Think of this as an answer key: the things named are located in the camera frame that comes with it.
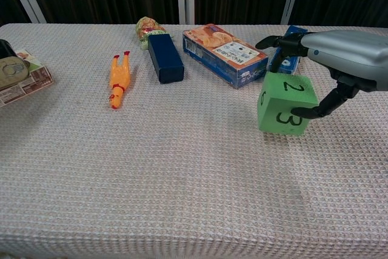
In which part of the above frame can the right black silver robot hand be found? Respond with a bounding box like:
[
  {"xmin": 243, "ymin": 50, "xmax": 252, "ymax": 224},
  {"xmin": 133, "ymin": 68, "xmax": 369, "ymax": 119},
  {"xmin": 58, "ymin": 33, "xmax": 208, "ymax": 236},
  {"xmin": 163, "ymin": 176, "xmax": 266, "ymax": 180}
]
[{"xmin": 255, "ymin": 30, "xmax": 388, "ymax": 120}]

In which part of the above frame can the green numbered foam cube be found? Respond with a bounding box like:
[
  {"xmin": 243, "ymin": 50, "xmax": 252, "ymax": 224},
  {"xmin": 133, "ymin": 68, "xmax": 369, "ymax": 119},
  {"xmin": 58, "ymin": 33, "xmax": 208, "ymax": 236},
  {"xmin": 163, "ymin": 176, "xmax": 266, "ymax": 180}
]
[{"xmin": 256, "ymin": 71, "xmax": 319, "ymax": 136}]

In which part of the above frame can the slim blue printed box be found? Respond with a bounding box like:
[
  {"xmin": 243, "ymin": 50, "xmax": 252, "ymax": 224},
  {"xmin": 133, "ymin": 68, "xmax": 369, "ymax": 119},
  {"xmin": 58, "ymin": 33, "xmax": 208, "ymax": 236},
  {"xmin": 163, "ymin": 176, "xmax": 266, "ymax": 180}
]
[{"xmin": 267, "ymin": 25, "xmax": 309, "ymax": 76}]

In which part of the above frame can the orange biscuit box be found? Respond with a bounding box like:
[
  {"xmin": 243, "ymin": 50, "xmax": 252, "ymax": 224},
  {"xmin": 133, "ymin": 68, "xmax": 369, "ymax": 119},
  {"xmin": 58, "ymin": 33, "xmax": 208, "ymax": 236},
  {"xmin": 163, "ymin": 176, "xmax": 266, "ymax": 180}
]
[{"xmin": 182, "ymin": 23, "xmax": 269, "ymax": 90}]

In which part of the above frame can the dark blue rectangular box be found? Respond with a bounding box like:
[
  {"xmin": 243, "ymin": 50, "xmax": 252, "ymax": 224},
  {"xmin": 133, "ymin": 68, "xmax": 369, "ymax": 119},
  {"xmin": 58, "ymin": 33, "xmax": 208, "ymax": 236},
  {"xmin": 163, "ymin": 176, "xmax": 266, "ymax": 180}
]
[{"xmin": 147, "ymin": 33, "xmax": 186, "ymax": 85}]

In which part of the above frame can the green yellow snack packet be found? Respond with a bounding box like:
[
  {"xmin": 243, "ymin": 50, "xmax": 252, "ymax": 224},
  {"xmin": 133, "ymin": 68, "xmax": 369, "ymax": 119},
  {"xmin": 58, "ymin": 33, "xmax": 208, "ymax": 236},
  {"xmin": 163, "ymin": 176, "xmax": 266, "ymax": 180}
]
[{"xmin": 135, "ymin": 16, "xmax": 176, "ymax": 52}]

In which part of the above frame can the beige waffle tablecloth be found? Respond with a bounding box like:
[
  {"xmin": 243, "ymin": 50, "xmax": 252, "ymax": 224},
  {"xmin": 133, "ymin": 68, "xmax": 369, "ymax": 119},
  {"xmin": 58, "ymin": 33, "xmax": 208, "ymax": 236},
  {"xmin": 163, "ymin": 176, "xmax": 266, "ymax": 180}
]
[{"xmin": 0, "ymin": 22, "xmax": 388, "ymax": 259}]

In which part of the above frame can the orange rubber chicken toy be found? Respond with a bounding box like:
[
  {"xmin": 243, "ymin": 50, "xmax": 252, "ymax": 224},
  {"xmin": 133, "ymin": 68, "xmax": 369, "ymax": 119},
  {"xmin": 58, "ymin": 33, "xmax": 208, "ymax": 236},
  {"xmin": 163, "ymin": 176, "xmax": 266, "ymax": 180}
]
[{"xmin": 109, "ymin": 50, "xmax": 132, "ymax": 110}]

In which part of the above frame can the red white food carton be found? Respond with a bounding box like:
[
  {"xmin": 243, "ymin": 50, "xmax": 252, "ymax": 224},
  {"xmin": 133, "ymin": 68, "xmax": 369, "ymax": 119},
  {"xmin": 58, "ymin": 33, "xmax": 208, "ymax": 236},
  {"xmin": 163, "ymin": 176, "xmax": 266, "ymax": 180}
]
[{"xmin": 0, "ymin": 49, "xmax": 55, "ymax": 109}]

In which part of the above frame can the black gold tin can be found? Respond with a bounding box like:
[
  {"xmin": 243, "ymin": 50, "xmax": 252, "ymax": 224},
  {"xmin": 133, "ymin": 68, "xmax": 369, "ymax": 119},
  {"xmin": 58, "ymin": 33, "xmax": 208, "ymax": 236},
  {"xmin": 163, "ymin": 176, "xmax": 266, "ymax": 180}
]
[{"xmin": 0, "ymin": 38, "xmax": 32, "ymax": 90}]

